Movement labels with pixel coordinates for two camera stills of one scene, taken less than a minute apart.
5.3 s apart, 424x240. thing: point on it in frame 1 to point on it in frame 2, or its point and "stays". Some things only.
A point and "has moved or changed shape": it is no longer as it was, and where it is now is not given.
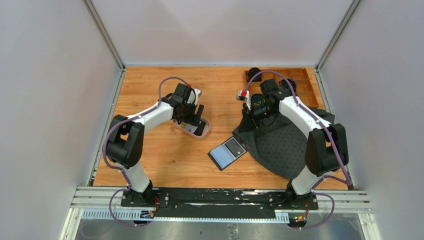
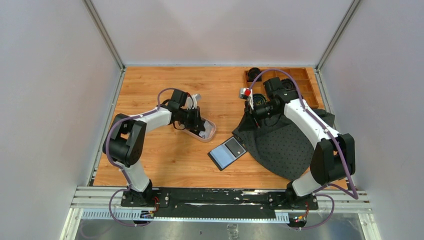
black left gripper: x=194 y=119 stays
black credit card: x=233 y=146 stays
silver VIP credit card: x=191 y=127 has moved or changed shape
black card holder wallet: x=226 y=153 stays
